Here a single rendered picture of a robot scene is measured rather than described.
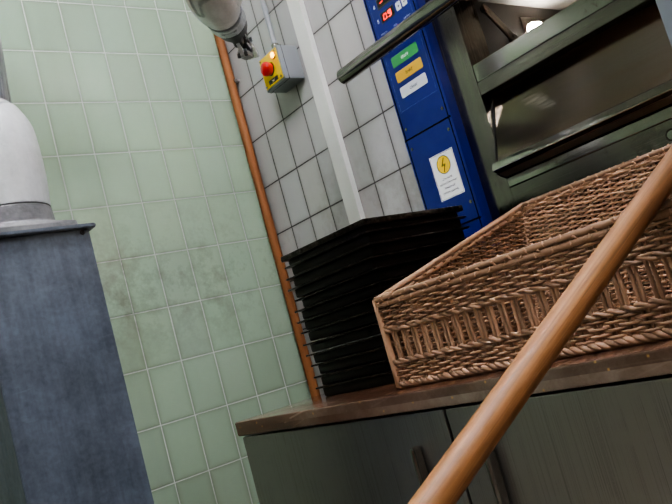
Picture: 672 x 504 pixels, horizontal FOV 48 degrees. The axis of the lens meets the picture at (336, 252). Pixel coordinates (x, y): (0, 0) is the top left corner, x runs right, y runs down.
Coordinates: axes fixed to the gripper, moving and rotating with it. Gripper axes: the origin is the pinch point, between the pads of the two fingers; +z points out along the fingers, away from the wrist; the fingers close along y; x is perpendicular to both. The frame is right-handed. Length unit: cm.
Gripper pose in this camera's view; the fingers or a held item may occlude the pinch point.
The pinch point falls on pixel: (249, 51)
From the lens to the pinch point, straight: 202.4
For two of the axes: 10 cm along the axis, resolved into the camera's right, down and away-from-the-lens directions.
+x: 9.5, -2.8, -1.1
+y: 2.7, 9.6, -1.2
